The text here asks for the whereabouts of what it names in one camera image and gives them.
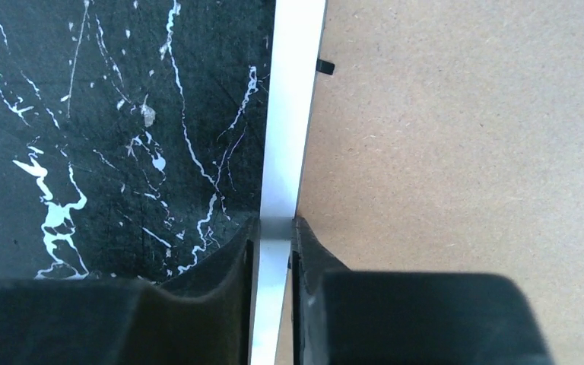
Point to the brown frame backing board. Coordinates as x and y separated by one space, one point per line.
451 138

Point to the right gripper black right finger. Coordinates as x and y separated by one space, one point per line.
343 316

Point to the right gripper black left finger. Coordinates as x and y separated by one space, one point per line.
203 316

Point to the white picture frame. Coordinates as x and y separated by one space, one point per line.
297 39

